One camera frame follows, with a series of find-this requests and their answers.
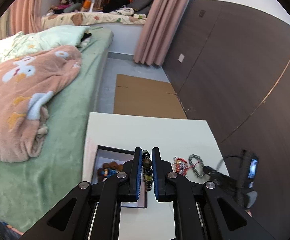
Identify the dark brown wardrobe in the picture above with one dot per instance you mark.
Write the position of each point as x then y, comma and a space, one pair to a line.
236, 76

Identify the pink duck blanket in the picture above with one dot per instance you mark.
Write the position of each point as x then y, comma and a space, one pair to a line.
27, 84

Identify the pink curtain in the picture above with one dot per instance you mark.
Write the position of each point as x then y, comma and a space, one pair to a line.
158, 31
25, 16

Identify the dark grey pillow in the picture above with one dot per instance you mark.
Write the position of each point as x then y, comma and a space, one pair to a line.
141, 6

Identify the pink curtain left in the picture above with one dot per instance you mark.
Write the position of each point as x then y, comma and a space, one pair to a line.
25, 16

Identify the pink curtain right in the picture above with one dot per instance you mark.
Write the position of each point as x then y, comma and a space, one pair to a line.
158, 31

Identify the light green pillow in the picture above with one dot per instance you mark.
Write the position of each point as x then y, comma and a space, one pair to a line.
21, 44

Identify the green bed sheet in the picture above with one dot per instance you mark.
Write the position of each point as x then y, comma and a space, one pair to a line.
28, 190

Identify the black jewelry box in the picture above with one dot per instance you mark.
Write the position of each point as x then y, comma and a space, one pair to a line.
108, 162

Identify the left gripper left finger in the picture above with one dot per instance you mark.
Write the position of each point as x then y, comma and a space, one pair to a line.
131, 188

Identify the white wall socket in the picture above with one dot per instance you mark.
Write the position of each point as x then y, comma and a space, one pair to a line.
181, 58

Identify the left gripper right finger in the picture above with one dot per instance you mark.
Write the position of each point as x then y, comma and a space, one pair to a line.
162, 190

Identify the floral window seat cushion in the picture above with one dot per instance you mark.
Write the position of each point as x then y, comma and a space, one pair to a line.
90, 18

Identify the brown cardboard sheet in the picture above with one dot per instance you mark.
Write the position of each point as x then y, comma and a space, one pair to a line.
145, 97

